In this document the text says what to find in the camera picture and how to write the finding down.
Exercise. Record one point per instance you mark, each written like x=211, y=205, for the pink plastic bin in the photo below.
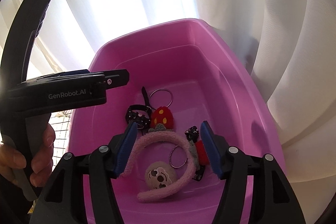
x=210, y=82

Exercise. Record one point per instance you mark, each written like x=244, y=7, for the textured silver bangle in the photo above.
x=172, y=161

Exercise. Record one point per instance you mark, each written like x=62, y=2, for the person's left hand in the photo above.
x=42, y=155

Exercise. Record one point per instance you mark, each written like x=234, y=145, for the thin silver bangle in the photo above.
x=152, y=94

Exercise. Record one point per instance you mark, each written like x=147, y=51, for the pink fluffy headband red flowers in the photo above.
x=157, y=138

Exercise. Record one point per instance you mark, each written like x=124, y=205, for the cream curtain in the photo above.
x=288, y=43

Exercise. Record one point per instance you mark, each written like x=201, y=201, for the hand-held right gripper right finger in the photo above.
x=210, y=150

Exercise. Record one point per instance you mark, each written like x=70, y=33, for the black lace hair accessory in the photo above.
x=193, y=132

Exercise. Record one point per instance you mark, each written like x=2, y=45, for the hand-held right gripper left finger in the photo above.
x=127, y=148

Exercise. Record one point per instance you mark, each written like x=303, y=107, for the beige round plush face ornament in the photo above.
x=160, y=175

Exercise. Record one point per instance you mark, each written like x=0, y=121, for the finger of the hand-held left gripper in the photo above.
x=115, y=78
x=74, y=72

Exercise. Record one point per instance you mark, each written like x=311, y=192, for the black sport wristwatch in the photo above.
x=137, y=115

